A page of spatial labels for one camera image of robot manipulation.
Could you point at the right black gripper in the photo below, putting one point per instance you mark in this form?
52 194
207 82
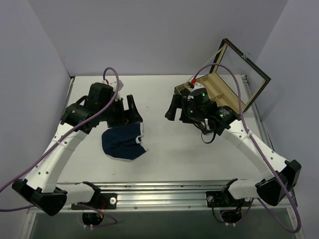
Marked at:
182 109

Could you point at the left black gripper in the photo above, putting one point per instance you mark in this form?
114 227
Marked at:
122 112

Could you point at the navy blue underwear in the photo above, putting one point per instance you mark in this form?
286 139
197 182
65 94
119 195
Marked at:
124 142

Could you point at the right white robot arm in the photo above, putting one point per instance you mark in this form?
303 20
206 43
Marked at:
278 175

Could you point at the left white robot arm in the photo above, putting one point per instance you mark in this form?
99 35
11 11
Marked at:
40 187

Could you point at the aluminium rail frame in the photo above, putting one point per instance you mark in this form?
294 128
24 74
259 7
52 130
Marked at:
179 166

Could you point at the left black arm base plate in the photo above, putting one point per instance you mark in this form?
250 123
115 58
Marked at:
101 201

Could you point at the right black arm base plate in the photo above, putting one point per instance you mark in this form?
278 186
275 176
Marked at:
223 199

